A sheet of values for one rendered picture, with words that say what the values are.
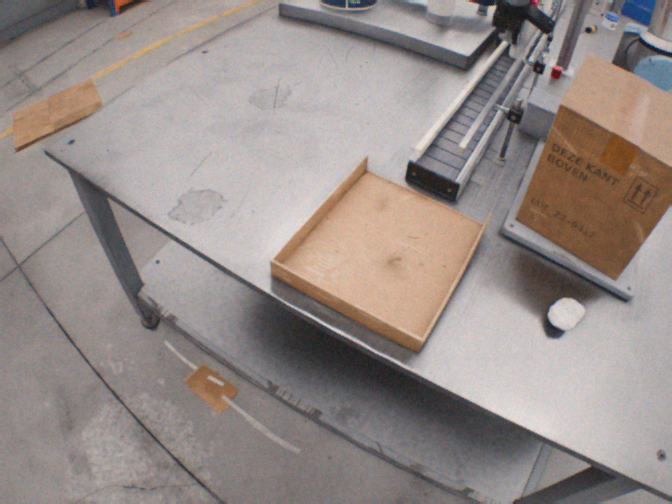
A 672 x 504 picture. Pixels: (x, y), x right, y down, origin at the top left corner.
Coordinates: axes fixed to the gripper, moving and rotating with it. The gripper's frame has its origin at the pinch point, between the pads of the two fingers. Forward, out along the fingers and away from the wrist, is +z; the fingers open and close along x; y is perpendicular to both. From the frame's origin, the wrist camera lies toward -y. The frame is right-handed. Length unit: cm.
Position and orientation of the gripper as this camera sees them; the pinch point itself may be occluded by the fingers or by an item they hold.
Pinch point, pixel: (517, 45)
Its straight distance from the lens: 140.9
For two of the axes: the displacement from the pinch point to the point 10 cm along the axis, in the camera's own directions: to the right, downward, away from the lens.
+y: -8.5, -4.3, 3.0
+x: -4.8, 8.8, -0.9
